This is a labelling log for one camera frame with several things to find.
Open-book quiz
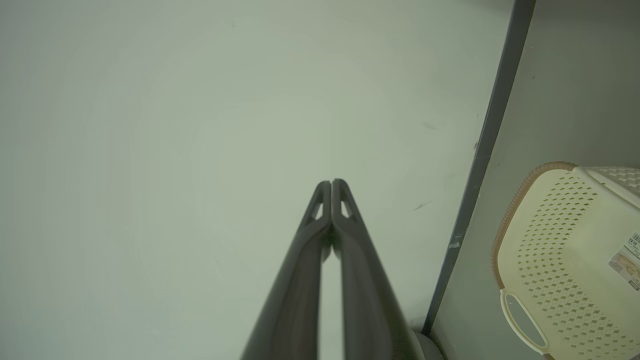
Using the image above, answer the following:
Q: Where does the cream perforated laundry basket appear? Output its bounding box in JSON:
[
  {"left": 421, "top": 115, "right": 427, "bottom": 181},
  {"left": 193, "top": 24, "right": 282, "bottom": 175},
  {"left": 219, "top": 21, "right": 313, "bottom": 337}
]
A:
[{"left": 491, "top": 161, "right": 640, "bottom": 360}]

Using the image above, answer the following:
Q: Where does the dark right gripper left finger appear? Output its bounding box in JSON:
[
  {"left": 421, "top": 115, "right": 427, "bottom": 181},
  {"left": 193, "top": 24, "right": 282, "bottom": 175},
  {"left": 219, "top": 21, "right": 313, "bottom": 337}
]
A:
[{"left": 240, "top": 180, "right": 333, "bottom": 360}]

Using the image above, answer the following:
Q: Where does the printed basket label sticker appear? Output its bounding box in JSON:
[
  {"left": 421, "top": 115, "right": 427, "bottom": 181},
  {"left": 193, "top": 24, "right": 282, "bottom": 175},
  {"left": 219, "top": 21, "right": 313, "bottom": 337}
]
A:
[{"left": 608, "top": 232, "right": 640, "bottom": 292}]

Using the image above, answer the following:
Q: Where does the black wall baseboard strip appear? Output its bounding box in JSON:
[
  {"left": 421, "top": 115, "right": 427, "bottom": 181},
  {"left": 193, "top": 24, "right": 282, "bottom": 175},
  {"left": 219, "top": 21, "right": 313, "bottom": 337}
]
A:
[{"left": 421, "top": 0, "right": 537, "bottom": 337}]

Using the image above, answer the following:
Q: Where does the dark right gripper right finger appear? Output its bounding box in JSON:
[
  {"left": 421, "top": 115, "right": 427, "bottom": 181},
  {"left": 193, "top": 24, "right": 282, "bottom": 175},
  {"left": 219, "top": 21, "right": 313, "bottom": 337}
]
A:
[{"left": 331, "top": 178, "right": 426, "bottom": 360}]

